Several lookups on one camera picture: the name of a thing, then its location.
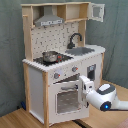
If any white microwave door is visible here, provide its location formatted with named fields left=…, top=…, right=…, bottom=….
left=88, top=3, right=105, bottom=22

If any black toy stovetop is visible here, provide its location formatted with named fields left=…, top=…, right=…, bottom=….
left=34, top=54, right=71, bottom=66

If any silver toy pot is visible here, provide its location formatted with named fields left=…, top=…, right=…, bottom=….
left=42, top=51, right=58, bottom=62

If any left red stove knob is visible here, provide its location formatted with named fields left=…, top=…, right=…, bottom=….
left=54, top=73, right=60, bottom=79

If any grey range hood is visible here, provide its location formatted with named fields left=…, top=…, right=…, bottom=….
left=35, top=6, right=64, bottom=27

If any black toy faucet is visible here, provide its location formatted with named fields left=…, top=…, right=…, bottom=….
left=67, top=33, right=82, bottom=49

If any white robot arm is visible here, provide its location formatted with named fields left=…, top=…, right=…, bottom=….
left=78, top=75, right=128, bottom=111

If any right red stove knob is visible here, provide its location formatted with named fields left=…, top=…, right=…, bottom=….
left=72, top=67, right=78, bottom=72

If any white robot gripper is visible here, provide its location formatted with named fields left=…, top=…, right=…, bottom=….
left=78, top=75, right=96, bottom=101

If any white fridge door with dispenser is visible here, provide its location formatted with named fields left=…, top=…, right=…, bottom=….
left=79, top=55, right=102, bottom=90

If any white oven door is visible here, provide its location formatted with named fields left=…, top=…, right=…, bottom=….
left=49, top=80, right=89, bottom=124

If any grey toy sink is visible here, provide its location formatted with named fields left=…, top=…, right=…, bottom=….
left=66, top=47, right=94, bottom=56

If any red stove knob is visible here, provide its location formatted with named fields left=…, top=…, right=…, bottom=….
left=72, top=67, right=78, bottom=72
left=54, top=73, right=60, bottom=79

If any wooden toy kitchen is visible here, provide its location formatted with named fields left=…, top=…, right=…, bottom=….
left=22, top=2, right=105, bottom=128

